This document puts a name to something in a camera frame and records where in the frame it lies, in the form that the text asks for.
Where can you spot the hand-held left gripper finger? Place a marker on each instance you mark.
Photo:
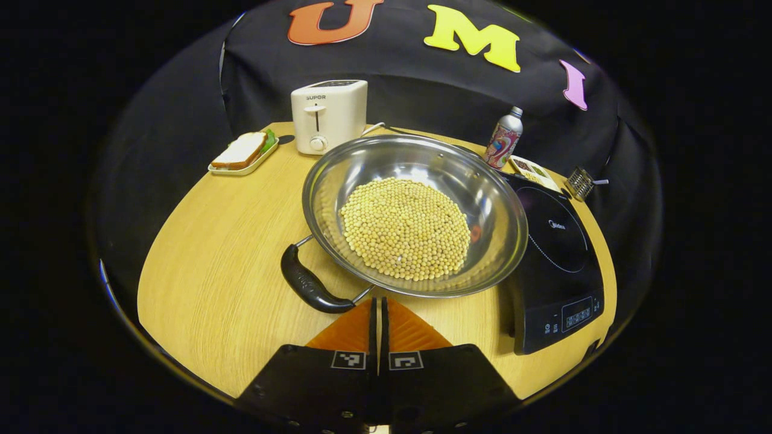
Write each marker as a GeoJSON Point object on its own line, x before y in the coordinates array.
{"type": "Point", "coordinates": [374, 337]}
{"type": "Point", "coordinates": [385, 337]}

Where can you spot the stainless steel pot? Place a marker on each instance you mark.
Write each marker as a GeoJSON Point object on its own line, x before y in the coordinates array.
{"type": "Point", "coordinates": [482, 199]}

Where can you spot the black induction cooktop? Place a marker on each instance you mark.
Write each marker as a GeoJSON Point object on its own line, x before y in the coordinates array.
{"type": "Point", "coordinates": [561, 283]}

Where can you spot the pile of soybeans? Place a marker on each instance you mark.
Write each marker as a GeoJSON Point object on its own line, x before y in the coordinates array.
{"type": "Point", "coordinates": [404, 229]}

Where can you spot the cream rectangular plate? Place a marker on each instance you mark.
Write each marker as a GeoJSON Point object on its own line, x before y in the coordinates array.
{"type": "Point", "coordinates": [247, 169]}

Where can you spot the black desk grommet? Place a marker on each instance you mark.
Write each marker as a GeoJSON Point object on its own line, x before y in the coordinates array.
{"type": "Point", "coordinates": [286, 140]}

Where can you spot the white toaster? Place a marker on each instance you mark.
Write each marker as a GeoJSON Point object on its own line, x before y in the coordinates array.
{"type": "Point", "coordinates": [338, 120]}

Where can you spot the white divided dish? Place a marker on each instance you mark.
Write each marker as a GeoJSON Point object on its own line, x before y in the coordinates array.
{"type": "Point", "coordinates": [534, 173]}

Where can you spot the printed aluminium bottle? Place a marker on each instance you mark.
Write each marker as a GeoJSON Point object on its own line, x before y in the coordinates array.
{"type": "Point", "coordinates": [502, 141]}

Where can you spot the sandwich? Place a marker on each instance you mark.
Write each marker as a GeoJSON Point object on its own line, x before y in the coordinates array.
{"type": "Point", "coordinates": [241, 150]}

